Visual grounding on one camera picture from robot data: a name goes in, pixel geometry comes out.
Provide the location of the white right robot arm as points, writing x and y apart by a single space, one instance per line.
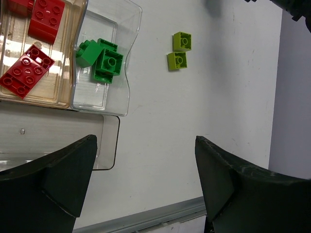
297 9

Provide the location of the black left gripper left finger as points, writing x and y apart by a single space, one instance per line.
47 194

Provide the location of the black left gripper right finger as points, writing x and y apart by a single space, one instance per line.
241 197

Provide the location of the small red lego brick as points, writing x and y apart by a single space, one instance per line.
21 7

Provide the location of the small green lego brick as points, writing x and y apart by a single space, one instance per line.
109 62

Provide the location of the aluminium rail frame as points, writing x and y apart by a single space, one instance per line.
158 217

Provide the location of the clear plastic bin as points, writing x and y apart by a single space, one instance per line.
116 21

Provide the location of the long green lego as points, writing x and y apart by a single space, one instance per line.
99 77

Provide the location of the clear long front bin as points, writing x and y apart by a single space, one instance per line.
29 132

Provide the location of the lime lego brick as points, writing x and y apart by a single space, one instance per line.
177 60
182 42

